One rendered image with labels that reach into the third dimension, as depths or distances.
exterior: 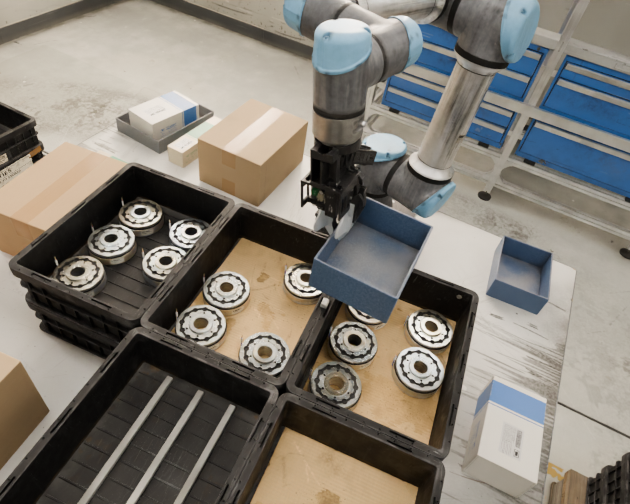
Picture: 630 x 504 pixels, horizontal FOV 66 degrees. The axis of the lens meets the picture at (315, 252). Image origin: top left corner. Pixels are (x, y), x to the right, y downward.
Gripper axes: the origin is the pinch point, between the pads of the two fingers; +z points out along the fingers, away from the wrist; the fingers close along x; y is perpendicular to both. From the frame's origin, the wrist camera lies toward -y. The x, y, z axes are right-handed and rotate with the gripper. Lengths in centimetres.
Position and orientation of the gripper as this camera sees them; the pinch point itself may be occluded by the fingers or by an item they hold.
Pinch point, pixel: (338, 230)
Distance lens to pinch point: 86.5
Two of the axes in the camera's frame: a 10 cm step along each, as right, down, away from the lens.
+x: 8.7, 3.4, -3.5
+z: -0.1, 7.3, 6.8
